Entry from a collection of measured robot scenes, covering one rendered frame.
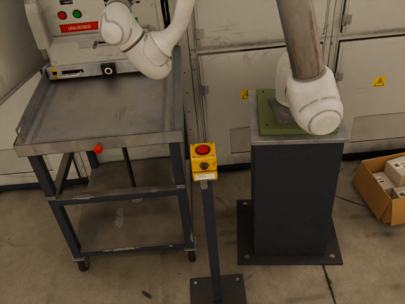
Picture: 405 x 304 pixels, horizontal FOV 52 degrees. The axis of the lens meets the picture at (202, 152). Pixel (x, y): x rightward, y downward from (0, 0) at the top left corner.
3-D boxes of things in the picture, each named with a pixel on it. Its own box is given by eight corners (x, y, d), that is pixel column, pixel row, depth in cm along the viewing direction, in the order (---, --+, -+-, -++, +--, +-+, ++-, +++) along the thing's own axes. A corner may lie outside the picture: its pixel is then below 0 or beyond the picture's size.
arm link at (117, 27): (94, 12, 137) (122, 42, 144) (87, 32, 125) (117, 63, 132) (118, -8, 133) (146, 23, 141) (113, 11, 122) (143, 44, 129)
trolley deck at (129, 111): (184, 142, 155) (182, 128, 151) (18, 157, 155) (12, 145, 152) (181, 57, 207) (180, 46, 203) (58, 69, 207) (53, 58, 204)
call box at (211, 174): (217, 180, 136) (216, 157, 130) (193, 182, 136) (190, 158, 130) (216, 164, 142) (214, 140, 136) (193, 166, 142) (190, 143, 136)
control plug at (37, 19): (50, 49, 164) (35, 5, 153) (38, 50, 164) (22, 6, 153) (54, 40, 170) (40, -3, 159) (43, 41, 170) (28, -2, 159)
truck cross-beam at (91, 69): (171, 68, 183) (169, 55, 179) (49, 79, 184) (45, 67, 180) (171, 63, 187) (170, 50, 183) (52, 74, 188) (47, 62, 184)
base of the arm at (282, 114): (307, 90, 178) (308, 79, 174) (322, 120, 161) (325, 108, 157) (264, 93, 177) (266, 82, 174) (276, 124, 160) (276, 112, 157)
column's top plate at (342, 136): (331, 90, 184) (331, 87, 183) (349, 142, 156) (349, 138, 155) (248, 94, 187) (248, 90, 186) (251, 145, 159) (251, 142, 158)
